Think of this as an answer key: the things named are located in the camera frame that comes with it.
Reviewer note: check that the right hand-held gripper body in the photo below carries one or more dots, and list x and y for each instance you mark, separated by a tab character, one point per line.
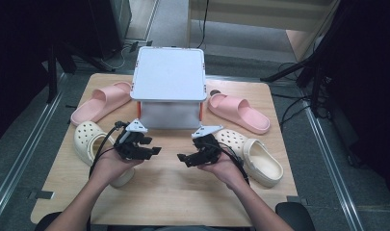
210	150

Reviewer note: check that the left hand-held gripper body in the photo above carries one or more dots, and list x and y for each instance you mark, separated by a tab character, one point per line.
131	149

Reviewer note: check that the pink slipper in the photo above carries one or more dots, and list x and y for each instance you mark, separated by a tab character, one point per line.
239	112
99	102

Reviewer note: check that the cream clog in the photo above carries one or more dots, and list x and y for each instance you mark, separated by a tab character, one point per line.
85	134
263	163

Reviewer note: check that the white shoe rack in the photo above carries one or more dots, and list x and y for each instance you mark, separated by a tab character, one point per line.
168	73

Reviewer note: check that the person's right hand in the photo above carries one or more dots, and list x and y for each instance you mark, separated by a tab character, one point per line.
226	171

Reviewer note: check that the person's left hand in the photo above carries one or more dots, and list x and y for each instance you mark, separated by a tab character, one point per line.
110	168

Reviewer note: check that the grey tape strip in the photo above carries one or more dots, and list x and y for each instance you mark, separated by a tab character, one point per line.
43	194
297	200

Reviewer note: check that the person's right leg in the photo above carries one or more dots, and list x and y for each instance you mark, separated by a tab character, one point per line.
295	216

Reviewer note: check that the black tripod stand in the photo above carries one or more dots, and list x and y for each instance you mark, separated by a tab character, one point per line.
53	70

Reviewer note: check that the black cabinet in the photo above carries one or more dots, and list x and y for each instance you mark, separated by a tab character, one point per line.
109	25

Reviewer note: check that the black metal stand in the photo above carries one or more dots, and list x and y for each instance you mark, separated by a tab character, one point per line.
314	70

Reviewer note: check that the black curtain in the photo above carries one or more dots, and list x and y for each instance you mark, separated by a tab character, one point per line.
16	64
369	96

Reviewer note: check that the light wooden shelf unit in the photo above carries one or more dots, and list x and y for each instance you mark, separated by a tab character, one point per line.
263	16

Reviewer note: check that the metal floor rail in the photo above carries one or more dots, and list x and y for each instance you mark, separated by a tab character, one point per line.
22	160
333	173

